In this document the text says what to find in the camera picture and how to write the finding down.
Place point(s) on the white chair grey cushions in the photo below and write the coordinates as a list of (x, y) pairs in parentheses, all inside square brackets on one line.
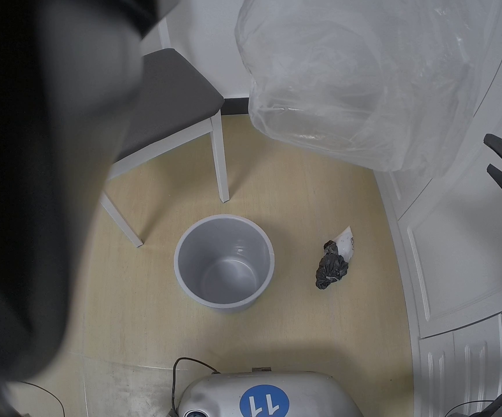
[(168, 94)]

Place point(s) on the clear plastic bag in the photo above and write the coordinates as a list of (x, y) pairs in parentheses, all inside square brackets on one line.
[(355, 67)]

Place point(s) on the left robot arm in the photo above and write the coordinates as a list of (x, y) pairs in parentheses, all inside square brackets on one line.
[(38, 146)]

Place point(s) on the pale grey trash bin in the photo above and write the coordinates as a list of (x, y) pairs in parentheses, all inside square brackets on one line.
[(224, 285)]

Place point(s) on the white wardrobe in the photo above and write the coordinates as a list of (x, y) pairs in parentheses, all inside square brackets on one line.
[(463, 254)]

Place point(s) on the black plastic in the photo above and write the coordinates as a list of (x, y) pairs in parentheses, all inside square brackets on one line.
[(331, 269)]

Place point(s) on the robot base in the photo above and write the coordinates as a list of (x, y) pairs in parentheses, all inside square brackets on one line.
[(311, 398)]

